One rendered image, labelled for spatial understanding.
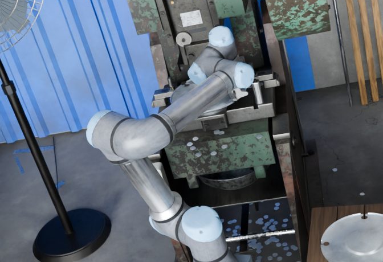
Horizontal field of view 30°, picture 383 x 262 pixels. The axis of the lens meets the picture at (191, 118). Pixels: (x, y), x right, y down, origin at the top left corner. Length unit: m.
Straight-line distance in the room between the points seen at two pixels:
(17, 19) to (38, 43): 1.13
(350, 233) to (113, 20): 1.95
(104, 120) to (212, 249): 0.53
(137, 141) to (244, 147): 0.76
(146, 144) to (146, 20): 0.70
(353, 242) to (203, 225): 0.57
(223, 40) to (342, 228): 0.79
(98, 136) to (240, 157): 0.77
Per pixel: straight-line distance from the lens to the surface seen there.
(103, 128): 2.02
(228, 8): 2.49
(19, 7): 2.92
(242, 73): 2.12
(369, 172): 3.39
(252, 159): 2.66
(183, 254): 2.89
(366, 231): 2.53
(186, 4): 2.54
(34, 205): 3.84
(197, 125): 2.69
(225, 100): 2.56
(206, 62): 2.21
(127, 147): 1.95
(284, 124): 2.61
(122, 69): 4.04
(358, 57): 3.78
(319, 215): 2.63
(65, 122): 4.32
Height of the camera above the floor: 2.01
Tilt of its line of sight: 29 degrees down
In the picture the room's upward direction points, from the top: 16 degrees counter-clockwise
